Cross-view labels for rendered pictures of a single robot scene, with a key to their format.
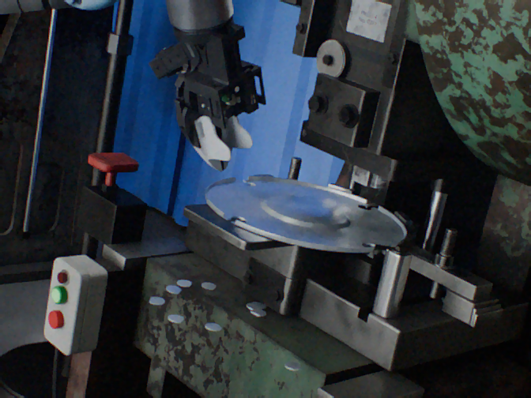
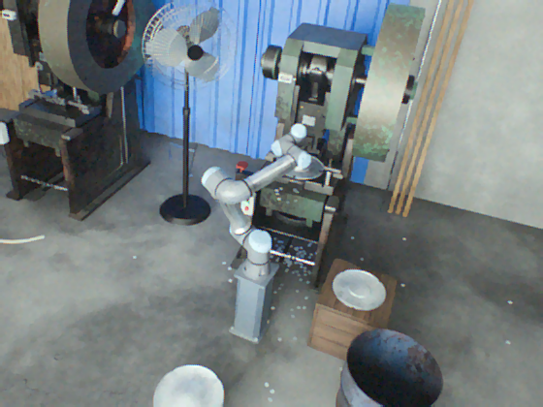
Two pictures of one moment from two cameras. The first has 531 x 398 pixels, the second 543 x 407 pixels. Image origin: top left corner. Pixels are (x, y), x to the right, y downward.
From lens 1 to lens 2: 1.88 m
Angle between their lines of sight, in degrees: 32
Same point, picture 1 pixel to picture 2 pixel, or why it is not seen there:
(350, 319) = (319, 187)
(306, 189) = not seen: hidden behind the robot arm
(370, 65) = (310, 131)
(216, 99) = not seen: hidden behind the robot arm
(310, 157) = (204, 102)
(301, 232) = (306, 173)
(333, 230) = (310, 170)
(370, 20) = (308, 120)
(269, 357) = (306, 202)
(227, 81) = not seen: hidden behind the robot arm
